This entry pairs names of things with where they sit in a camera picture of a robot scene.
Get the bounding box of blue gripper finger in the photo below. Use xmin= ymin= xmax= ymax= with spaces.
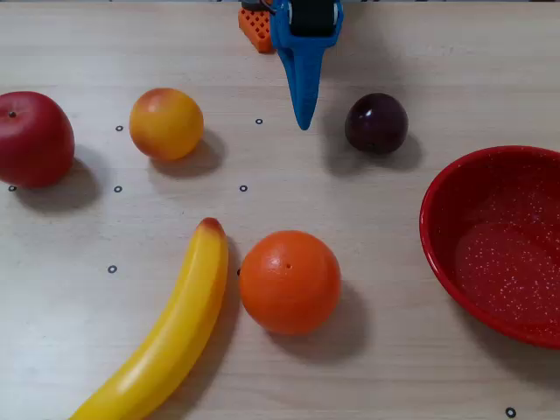
xmin=276 ymin=47 xmax=306 ymax=131
xmin=295 ymin=47 xmax=326 ymax=131

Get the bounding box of red speckled bowl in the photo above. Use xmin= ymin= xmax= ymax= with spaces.
xmin=418 ymin=145 xmax=560 ymax=350

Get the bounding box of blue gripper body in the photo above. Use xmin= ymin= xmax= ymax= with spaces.
xmin=269 ymin=0 xmax=345 ymax=52

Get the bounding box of yellow orange peach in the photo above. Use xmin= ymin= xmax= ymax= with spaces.
xmin=129 ymin=87 xmax=205 ymax=162

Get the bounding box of orange robot base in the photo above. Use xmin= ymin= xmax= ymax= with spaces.
xmin=238 ymin=4 xmax=277 ymax=54

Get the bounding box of red apple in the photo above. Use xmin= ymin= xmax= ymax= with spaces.
xmin=0 ymin=90 xmax=76 ymax=189

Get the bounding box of yellow banana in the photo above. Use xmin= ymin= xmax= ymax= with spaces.
xmin=67 ymin=217 xmax=230 ymax=420

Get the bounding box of orange fruit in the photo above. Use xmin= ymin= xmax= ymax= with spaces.
xmin=238 ymin=230 xmax=342 ymax=337

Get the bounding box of dark purple plum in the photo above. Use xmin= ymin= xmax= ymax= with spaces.
xmin=344 ymin=92 xmax=410 ymax=155

